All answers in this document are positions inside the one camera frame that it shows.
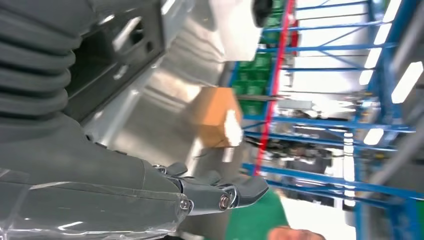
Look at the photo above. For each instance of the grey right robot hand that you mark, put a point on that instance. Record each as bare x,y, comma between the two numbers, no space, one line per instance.
82,185

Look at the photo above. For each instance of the stainless steel workbench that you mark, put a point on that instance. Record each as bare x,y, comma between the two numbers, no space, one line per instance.
198,49

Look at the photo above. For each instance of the aluminium fixture plate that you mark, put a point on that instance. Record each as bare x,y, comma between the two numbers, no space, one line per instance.
132,109

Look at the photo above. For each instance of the cardboard box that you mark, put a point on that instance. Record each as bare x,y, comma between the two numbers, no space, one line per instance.
212,112

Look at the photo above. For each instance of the person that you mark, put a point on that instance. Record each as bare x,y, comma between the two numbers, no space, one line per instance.
255,222

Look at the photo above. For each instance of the green plastic bin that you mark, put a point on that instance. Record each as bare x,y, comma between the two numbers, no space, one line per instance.
251,107
248,87
263,61

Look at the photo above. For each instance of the black round object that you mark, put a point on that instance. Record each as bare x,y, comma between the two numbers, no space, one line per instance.
261,11

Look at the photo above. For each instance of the tall blue storage rack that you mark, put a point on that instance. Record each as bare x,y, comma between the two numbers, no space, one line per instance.
386,66

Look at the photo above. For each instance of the red post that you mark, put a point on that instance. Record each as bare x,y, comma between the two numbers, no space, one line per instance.
275,86

